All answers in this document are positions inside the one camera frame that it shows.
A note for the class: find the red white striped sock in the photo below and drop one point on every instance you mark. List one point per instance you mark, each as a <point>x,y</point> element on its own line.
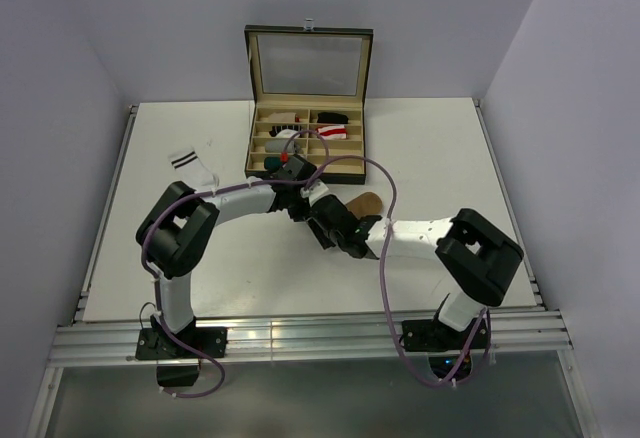
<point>333,132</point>

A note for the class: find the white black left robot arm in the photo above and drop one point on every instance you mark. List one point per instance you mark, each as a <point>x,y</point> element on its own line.
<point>176,232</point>

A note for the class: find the brown ribbed sock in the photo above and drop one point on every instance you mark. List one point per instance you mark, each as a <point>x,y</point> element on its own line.
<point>366,204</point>

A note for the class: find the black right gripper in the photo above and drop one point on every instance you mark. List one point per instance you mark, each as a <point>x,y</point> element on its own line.
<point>317,230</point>

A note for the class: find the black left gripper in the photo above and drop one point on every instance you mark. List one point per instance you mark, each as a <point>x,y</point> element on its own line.
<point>296,215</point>

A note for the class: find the rolled teal sock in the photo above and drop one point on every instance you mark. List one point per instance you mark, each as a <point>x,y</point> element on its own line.
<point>272,163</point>

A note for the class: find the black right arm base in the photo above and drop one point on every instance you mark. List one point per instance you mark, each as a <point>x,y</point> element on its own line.
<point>431,336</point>

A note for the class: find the aluminium table frame rail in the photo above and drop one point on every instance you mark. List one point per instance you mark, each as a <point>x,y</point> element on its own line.
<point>338,337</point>

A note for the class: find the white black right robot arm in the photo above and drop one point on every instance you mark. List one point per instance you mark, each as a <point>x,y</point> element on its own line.
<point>480,258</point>

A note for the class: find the rolled black white sock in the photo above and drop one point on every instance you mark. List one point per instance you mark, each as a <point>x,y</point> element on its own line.
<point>282,131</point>

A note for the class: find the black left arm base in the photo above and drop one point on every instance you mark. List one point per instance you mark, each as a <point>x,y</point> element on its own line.
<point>155,346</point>

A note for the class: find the rolled grey sock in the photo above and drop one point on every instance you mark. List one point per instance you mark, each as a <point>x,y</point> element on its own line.
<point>282,146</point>

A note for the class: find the black compartment storage box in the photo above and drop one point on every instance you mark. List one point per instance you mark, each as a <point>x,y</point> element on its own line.
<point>297,72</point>

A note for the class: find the white sock black stripes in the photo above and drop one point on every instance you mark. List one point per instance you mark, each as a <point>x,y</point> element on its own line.
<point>192,171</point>

